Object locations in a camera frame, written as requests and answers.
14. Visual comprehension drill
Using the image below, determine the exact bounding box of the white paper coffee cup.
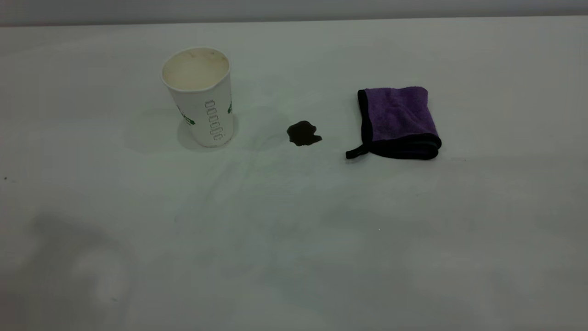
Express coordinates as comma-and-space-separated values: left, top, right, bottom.
161, 47, 235, 148

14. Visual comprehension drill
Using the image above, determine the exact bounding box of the dark coffee spill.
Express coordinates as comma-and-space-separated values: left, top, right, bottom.
287, 120, 323, 147

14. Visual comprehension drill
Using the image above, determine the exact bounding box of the purple cloth with black trim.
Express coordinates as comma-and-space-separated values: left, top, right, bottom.
345, 86, 443, 160

